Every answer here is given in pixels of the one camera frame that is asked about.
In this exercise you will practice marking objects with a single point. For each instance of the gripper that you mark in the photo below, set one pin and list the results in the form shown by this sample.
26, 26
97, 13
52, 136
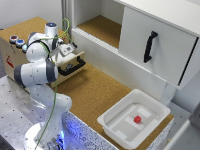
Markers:
66, 50

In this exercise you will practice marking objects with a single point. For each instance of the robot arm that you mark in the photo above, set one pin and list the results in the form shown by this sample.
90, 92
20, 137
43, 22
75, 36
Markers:
35, 72

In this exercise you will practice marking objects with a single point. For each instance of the white cabinet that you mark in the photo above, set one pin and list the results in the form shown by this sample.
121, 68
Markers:
100, 55

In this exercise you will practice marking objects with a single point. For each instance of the pink block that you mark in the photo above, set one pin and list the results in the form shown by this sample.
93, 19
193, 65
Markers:
137, 119

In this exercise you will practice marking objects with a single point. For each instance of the wooden drawer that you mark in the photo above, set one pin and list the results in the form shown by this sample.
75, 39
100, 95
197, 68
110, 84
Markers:
74, 71

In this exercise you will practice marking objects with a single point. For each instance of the green button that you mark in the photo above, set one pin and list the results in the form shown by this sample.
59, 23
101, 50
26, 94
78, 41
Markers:
24, 47

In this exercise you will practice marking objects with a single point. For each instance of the blue button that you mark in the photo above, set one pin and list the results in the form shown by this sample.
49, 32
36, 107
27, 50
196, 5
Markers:
20, 42

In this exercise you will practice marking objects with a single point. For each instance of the wooden drawer box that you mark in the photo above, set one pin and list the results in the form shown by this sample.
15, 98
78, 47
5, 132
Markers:
20, 28

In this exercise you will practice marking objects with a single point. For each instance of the red button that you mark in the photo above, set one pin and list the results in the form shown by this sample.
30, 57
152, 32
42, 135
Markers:
13, 38

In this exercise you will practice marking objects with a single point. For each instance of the white plastic box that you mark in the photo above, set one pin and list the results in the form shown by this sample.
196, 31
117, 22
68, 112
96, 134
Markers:
116, 125

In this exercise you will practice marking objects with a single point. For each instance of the white sliding door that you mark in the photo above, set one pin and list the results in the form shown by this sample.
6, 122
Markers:
166, 43

